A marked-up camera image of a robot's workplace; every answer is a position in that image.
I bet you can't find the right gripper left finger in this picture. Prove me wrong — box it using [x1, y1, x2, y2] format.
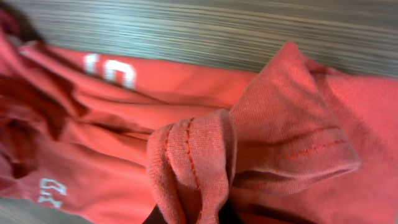
[142, 205, 167, 224]

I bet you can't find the red soccer t-shirt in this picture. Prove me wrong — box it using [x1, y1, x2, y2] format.
[1, 12, 397, 223]

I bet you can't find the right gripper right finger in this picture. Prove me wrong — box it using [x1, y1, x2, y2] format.
[218, 200, 244, 224]

